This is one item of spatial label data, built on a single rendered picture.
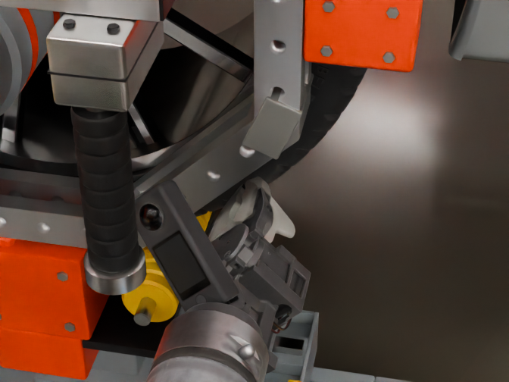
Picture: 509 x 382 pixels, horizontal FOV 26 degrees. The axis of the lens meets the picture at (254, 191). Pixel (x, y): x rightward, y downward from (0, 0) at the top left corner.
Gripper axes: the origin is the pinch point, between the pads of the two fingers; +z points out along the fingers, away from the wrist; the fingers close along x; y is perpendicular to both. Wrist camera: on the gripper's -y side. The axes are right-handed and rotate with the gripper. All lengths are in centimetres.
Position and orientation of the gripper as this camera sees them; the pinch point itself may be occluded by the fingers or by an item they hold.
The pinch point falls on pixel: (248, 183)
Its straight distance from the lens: 106.1
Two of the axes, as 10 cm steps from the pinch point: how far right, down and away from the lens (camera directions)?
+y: 6.9, 6.4, 3.2
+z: 2.0, -6.0, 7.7
